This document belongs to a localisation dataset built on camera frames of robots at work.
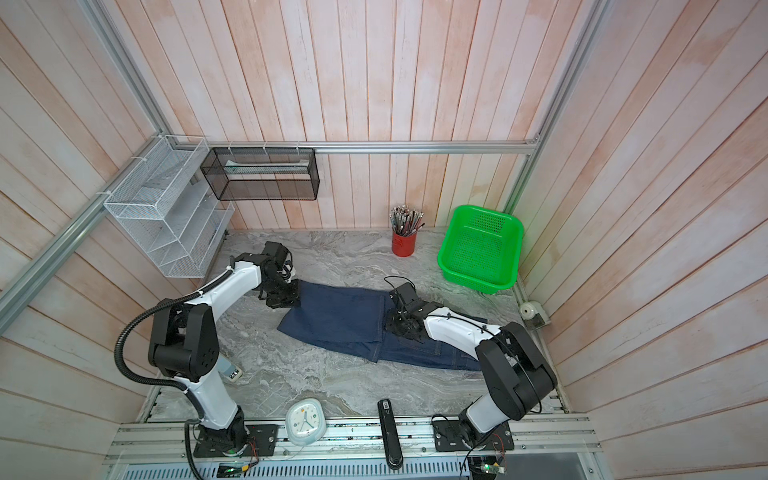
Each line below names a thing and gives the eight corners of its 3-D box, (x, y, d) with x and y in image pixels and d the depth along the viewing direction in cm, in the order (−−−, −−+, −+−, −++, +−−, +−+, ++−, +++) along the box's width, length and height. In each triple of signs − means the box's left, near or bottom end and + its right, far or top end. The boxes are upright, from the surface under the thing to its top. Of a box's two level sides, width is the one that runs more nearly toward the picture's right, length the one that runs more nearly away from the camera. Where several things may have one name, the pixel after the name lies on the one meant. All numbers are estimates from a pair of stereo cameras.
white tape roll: (523, 329, 96) (530, 321, 92) (516, 309, 101) (522, 301, 97) (544, 329, 96) (552, 321, 92) (536, 309, 101) (543, 301, 97)
